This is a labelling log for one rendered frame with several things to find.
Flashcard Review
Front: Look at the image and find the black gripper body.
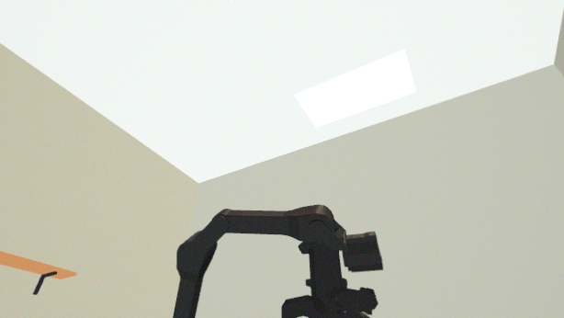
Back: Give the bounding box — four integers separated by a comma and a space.
282, 268, 370, 318

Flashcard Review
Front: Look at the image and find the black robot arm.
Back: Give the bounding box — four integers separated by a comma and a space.
173, 205, 383, 318

